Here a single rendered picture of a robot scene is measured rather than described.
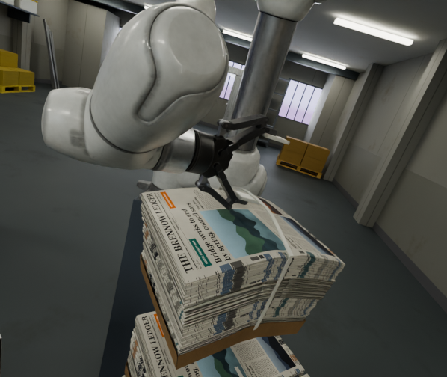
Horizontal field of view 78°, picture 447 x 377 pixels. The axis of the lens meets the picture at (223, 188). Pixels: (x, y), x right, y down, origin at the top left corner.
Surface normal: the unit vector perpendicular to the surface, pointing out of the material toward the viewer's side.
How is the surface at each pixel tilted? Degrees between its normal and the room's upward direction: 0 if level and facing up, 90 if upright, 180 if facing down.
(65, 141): 111
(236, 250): 10
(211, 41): 64
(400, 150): 90
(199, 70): 60
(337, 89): 90
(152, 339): 1
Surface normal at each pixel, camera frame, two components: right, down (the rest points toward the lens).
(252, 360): 0.27, -0.90
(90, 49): -0.13, 0.30
